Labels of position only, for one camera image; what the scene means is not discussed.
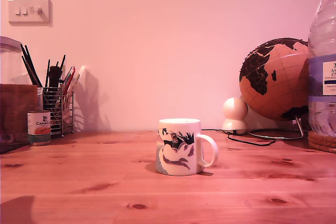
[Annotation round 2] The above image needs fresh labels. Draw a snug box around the white printed coffee mug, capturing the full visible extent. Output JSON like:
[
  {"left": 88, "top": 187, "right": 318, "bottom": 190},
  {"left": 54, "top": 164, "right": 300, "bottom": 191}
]
[{"left": 155, "top": 118, "right": 219, "bottom": 176}]

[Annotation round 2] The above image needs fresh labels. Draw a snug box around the black chopstick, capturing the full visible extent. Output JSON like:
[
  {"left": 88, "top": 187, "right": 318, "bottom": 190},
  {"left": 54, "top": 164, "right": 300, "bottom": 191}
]
[
  {"left": 25, "top": 45, "right": 43, "bottom": 88},
  {"left": 21, "top": 55, "right": 37, "bottom": 86},
  {"left": 20, "top": 44, "right": 40, "bottom": 88}
]

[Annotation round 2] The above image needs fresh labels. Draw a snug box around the thick dark brush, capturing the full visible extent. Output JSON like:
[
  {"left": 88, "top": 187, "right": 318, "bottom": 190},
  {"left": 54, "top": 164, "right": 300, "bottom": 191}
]
[{"left": 49, "top": 66, "right": 60, "bottom": 88}]

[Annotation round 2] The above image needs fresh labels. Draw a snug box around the metal wire utensil holder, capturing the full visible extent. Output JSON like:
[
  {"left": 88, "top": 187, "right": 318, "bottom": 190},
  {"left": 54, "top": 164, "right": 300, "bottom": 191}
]
[{"left": 41, "top": 87, "right": 75, "bottom": 138}]

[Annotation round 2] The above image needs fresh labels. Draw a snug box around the white round camera device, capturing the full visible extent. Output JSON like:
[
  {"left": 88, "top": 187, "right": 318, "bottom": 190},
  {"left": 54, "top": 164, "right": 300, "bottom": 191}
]
[{"left": 222, "top": 97, "right": 249, "bottom": 135}]

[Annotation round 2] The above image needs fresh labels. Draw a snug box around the brown wooden box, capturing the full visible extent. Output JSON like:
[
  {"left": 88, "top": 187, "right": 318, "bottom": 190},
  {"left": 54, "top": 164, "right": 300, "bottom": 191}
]
[{"left": 0, "top": 83, "right": 39, "bottom": 154}]

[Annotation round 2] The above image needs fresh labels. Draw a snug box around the red pencil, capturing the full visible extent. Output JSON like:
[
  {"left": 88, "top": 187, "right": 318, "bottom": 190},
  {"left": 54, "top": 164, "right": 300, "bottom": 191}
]
[{"left": 62, "top": 67, "right": 76, "bottom": 92}]

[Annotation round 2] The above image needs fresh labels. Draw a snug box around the white-tipped brush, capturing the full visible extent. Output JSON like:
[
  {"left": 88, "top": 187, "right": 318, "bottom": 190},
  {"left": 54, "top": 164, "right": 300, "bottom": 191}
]
[{"left": 74, "top": 65, "right": 87, "bottom": 84}]

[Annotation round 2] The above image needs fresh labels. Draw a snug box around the thin black table cable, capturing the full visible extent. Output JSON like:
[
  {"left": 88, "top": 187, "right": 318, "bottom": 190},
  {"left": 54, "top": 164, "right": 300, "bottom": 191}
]
[{"left": 202, "top": 129, "right": 276, "bottom": 146}]

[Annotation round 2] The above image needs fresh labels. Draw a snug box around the glass jar with lid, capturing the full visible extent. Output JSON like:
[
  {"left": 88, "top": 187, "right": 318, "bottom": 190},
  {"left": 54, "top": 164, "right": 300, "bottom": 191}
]
[{"left": 0, "top": 36, "right": 35, "bottom": 86}]

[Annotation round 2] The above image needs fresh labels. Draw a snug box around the labelled tin can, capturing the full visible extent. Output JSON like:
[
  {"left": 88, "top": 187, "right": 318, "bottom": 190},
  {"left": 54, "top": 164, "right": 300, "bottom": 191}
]
[{"left": 27, "top": 110, "right": 51, "bottom": 146}]

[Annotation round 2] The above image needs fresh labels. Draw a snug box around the metal globe stand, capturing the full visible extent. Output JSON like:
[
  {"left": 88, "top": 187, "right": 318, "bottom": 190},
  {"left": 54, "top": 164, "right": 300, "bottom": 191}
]
[{"left": 249, "top": 115, "right": 305, "bottom": 140}]

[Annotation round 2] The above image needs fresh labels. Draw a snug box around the cork globe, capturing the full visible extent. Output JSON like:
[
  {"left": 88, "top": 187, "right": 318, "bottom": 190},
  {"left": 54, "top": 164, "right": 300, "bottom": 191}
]
[{"left": 238, "top": 37, "right": 312, "bottom": 121}]

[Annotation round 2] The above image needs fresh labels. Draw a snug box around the white wall light switch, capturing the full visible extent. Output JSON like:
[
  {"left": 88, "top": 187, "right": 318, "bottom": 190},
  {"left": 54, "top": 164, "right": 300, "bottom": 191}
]
[{"left": 7, "top": 0, "right": 53, "bottom": 27}]

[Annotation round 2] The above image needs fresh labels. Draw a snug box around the thin black brush handle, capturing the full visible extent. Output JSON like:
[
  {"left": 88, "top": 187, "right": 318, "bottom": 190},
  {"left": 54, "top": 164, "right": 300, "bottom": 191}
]
[
  {"left": 59, "top": 55, "right": 66, "bottom": 83},
  {"left": 45, "top": 59, "right": 51, "bottom": 88}
]

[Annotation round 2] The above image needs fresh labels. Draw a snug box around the cork coaster stack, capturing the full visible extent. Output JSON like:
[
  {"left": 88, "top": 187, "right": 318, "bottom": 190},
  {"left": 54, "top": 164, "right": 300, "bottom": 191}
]
[{"left": 307, "top": 129, "right": 336, "bottom": 154}]

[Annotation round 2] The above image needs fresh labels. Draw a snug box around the large plastic water bottle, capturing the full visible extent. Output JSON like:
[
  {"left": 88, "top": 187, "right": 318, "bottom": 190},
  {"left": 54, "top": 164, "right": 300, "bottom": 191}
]
[{"left": 307, "top": 0, "right": 336, "bottom": 137}]

